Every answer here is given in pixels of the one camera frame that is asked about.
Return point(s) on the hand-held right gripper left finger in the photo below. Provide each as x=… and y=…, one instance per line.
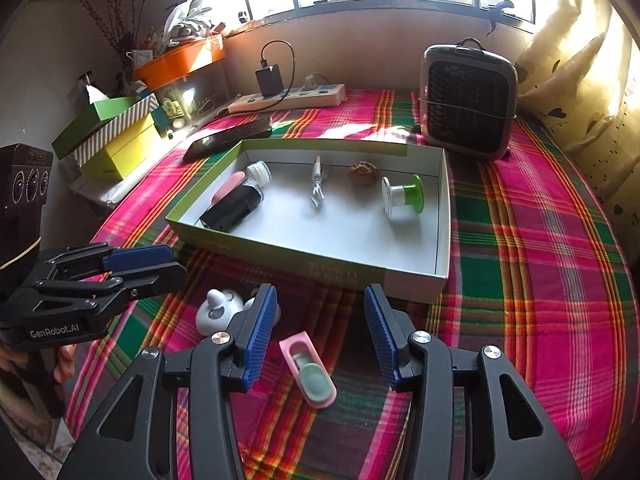
x=260, y=335

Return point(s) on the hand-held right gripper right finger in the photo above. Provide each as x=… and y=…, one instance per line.
x=380, y=340

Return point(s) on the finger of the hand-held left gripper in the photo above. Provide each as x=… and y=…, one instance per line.
x=135, y=257
x=150, y=282

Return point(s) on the white panda toy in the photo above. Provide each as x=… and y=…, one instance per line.
x=217, y=310

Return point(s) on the black rectangular device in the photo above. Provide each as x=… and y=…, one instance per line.
x=232, y=207

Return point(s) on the pink oval case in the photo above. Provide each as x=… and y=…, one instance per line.
x=227, y=185

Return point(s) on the green and white cardboard box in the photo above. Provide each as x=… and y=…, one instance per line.
x=325, y=225

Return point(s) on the brown walnut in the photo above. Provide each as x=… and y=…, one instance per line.
x=364, y=172

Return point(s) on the person's left hand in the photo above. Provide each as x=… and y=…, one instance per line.
x=64, y=365

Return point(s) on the clear plastic sheet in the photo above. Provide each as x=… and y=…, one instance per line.
x=112, y=192

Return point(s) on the yellow box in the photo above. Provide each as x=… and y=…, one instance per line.
x=125, y=152

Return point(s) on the striped box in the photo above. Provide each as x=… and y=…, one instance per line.
x=115, y=125

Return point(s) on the green and white spool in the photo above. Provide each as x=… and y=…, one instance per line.
x=402, y=195

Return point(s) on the small green ornament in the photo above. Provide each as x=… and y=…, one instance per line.
x=172, y=110

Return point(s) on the plaid tablecloth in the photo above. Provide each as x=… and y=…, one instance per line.
x=525, y=260

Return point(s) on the orange tray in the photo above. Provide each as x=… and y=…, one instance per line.
x=177, y=62

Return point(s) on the dried branches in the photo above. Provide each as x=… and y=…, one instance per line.
x=115, y=10

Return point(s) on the black charger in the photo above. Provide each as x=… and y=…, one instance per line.
x=267, y=80

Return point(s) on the white power strip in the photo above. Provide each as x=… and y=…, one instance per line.
x=290, y=97

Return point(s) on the white wrapped bouquet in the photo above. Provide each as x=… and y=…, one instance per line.
x=182, y=20

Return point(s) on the white plug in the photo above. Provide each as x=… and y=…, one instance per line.
x=311, y=80

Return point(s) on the small space heater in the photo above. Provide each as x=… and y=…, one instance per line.
x=467, y=100

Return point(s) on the cream heart print curtain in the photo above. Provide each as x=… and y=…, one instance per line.
x=585, y=85

